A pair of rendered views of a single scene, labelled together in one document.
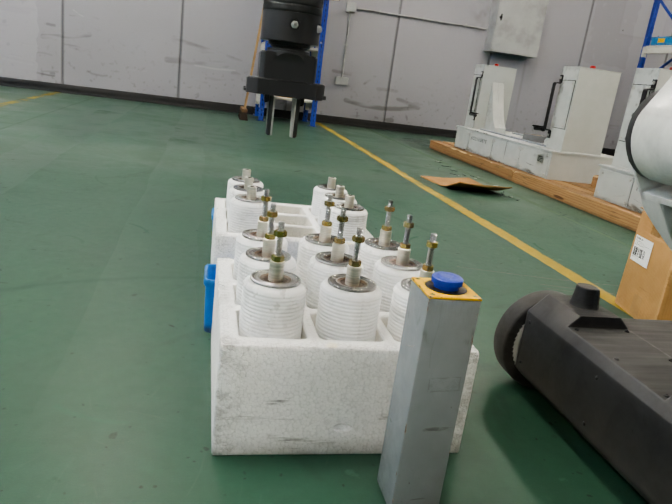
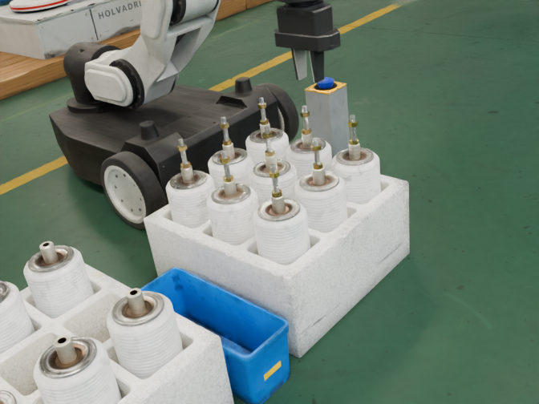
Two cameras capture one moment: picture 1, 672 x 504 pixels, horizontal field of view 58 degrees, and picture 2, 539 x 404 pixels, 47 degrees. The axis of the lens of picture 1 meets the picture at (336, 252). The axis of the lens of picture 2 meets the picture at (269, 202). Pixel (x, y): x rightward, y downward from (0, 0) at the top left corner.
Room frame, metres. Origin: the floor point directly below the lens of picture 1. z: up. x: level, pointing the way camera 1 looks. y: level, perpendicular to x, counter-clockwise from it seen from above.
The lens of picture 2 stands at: (1.59, 0.94, 0.80)
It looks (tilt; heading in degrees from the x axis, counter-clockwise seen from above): 29 degrees down; 238
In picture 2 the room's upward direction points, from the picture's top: 8 degrees counter-clockwise
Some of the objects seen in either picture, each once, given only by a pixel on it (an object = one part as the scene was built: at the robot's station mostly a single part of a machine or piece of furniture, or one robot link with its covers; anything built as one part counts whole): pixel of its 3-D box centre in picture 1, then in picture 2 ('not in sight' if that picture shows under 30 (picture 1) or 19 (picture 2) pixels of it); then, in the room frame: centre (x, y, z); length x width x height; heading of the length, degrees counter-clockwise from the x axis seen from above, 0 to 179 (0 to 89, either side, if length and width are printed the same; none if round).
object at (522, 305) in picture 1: (544, 339); (132, 190); (1.14, -0.44, 0.10); 0.20 x 0.05 x 0.20; 103
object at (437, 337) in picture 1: (425, 398); (330, 148); (0.73, -0.14, 0.16); 0.07 x 0.07 x 0.31; 13
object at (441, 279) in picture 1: (446, 283); (325, 83); (0.73, -0.14, 0.32); 0.04 x 0.04 x 0.02
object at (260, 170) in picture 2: (336, 259); (271, 168); (0.99, 0.00, 0.25); 0.08 x 0.08 x 0.01
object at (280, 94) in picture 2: not in sight; (269, 116); (0.62, -0.56, 0.10); 0.20 x 0.05 x 0.20; 103
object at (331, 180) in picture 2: (268, 255); (319, 181); (0.97, 0.11, 0.25); 0.08 x 0.08 x 0.01
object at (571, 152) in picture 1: (534, 115); not in sight; (4.82, -1.38, 0.45); 1.61 x 0.57 x 0.74; 13
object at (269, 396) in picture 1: (325, 345); (281, 236); (0.99, 0.00, 0.09); 0.39 x 0.39 x 0.18; 13
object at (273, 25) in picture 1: (288, 55); (305, 7); (0.96, 0.11, 0.57); 0.13 x 0.10 x 0.12; 103
